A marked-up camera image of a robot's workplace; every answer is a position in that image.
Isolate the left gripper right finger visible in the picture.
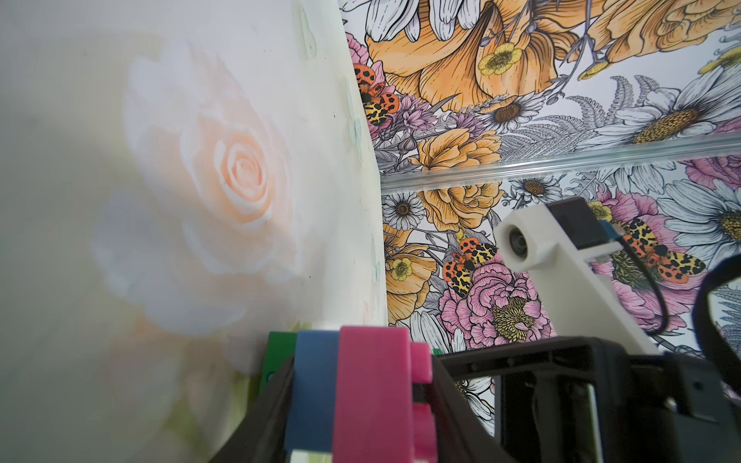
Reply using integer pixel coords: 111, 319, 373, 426
426, 355, 515, 463

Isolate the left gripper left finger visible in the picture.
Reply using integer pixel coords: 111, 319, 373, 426
210, 357, 294, 463

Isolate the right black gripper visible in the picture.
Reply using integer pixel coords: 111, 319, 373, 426
439, 337, 740, 462

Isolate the light blue long lego brick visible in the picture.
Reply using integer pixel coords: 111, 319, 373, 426
285, 331, 340, 453

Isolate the pink lego brick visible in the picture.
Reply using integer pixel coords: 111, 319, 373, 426
332, 326, 438, 463

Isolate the green lego brick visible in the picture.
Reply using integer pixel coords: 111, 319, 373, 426
259, 332, 297, 394

